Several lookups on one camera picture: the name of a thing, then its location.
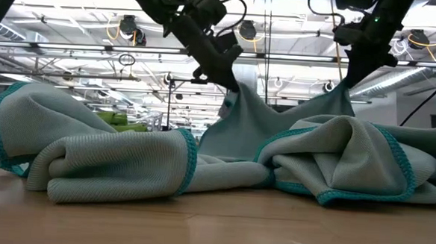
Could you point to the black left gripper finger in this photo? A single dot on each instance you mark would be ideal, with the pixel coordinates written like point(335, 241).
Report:
point(232, 83)

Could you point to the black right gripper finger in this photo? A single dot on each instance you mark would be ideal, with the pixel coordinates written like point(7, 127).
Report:
point(352, 81)

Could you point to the blue microfiber towel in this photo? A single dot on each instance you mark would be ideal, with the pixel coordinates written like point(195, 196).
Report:
point(247, 131)
point(350, 162)
point(118, 165)

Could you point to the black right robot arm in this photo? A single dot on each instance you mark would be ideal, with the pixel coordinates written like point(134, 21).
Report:
point(388, 11)

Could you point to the white round pillar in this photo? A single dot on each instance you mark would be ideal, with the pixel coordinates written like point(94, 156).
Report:
point(248, 75)

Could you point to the clear plastic bin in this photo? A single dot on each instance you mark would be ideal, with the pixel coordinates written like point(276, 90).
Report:
point(154, 120)

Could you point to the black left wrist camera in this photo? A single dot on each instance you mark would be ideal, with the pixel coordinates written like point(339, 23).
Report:
point(228, 40)

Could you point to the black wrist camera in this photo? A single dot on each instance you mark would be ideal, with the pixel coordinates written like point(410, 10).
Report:
point(228, 40)
point(348, 33)

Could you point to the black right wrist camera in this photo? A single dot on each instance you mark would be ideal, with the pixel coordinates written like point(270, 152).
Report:
point(348, 33)

